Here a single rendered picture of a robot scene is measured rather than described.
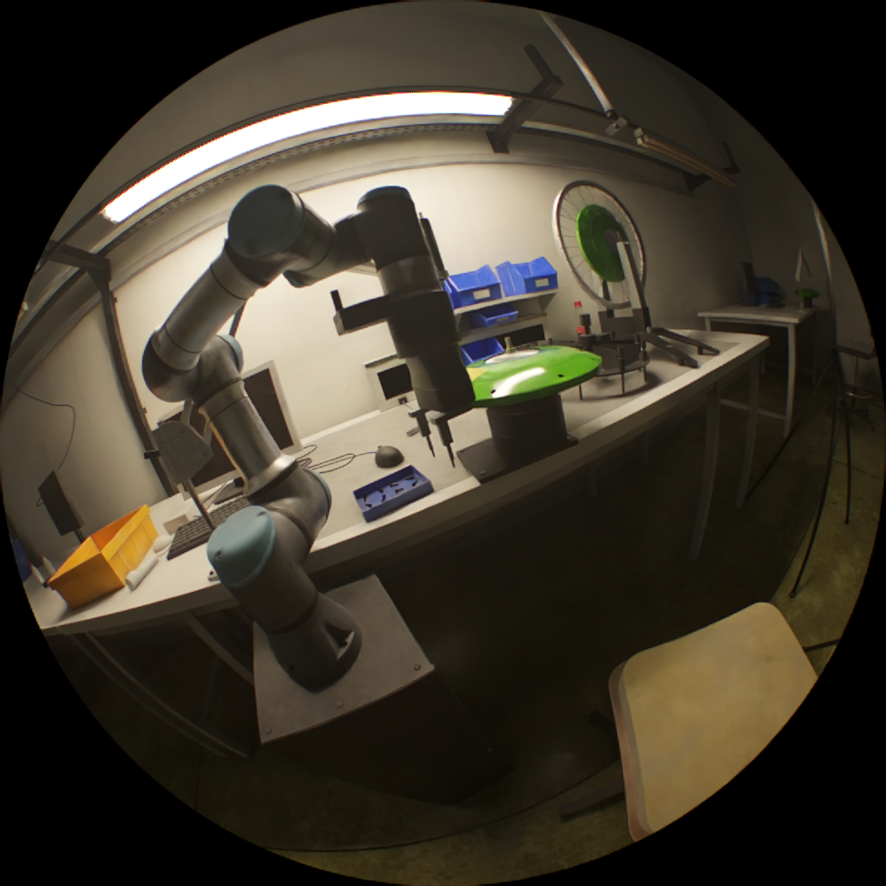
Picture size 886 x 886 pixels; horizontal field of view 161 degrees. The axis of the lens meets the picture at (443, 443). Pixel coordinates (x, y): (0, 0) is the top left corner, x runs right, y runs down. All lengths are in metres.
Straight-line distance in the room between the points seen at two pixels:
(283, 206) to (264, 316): 1.22
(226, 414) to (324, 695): 0.36
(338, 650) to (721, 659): 0.60
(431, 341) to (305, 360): 1.12
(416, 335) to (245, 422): 0.24
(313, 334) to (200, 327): 1.11
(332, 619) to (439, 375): 0.31
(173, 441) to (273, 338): 0.94
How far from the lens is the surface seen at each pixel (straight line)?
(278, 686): 0.47
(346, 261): 0.36
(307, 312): 1.42
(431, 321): 0.32
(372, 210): 0.36
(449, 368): 0.33
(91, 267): 1.92
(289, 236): 0.26
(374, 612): 0.47
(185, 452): 0.58
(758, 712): 0.65
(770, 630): 0.72
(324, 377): 1.40
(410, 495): 0.53
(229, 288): 0.30
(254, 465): 0.42
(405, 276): 0.33
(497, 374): 0.48
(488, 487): 0.53
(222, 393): 0.42
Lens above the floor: 1.17
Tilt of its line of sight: 20 degrees down
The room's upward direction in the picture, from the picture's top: 17 degrees counter-clockwise
